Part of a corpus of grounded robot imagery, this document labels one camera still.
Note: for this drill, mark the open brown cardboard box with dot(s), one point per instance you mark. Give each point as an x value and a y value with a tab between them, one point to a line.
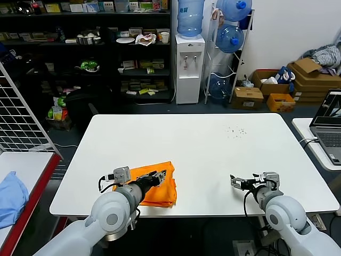
277	89

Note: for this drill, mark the black office chair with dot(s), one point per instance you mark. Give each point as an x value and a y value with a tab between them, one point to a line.
80	104

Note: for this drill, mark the white and red plastic bag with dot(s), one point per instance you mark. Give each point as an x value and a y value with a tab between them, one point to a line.
144	39

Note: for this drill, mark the orange t-shirt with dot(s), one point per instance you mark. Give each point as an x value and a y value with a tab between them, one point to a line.
162	194

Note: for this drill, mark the white metal jug rack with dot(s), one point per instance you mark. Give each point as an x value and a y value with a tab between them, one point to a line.
206	93

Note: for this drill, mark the white paper cup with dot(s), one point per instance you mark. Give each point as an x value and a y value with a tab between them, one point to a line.
165	38

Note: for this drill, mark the grey laptop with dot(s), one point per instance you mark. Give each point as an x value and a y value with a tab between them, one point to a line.
327	137

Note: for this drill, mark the black shelving unit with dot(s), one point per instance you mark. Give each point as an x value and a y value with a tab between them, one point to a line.
80	14

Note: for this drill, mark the closed brown cardboard box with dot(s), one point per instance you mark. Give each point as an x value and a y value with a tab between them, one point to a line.
247	98

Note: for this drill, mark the red-edged white table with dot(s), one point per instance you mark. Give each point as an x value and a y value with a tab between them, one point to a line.
24	165

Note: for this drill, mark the basket of snack packs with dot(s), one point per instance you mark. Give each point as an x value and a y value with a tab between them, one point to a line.
57	113

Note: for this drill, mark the green toy vegetables bowl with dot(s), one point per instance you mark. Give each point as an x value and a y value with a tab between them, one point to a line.
88	64

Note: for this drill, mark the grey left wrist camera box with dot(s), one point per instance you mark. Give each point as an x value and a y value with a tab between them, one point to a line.
122	174

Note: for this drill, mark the white water dispenser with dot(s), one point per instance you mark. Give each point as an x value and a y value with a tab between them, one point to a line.
188	88

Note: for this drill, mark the grey pile of clothes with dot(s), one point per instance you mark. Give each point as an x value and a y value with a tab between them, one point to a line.
325	55

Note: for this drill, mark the light blue cloth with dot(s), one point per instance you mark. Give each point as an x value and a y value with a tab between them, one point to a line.
10	197

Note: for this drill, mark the metal bowl with white buns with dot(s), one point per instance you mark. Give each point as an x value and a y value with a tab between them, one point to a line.
85	40

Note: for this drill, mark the white plate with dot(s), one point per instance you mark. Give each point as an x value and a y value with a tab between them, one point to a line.
125	40

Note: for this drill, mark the upright blue water jug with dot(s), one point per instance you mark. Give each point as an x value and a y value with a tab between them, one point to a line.
189	18

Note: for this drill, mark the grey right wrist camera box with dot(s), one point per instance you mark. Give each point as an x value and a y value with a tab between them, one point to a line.
271	180

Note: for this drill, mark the grey floor socket box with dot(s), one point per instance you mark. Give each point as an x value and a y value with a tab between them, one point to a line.
243	248

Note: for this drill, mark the large white work table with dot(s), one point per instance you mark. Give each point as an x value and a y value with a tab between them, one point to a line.
186	138

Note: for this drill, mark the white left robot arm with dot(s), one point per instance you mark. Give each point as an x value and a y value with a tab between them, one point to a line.
112	210

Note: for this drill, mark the stack of flat cardboard boxes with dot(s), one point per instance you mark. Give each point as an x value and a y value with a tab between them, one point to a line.
314	82

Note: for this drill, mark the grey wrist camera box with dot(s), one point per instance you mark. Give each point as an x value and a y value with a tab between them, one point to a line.
271	180
122	174

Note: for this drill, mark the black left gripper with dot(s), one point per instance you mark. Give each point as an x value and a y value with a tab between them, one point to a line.
147	181

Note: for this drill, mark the small white side table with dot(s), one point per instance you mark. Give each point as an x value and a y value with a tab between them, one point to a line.
301	128

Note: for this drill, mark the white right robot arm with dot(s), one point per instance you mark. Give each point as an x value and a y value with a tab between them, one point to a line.
282	213

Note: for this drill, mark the yellow cardboard box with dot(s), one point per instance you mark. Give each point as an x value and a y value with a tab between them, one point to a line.
280	104

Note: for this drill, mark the blue and white bag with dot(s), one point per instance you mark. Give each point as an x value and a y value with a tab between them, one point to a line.
283	75

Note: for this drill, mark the dark spray bottle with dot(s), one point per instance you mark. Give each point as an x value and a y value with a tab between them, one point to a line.
60	35

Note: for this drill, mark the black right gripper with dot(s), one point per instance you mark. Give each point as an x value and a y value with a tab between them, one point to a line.
253	184

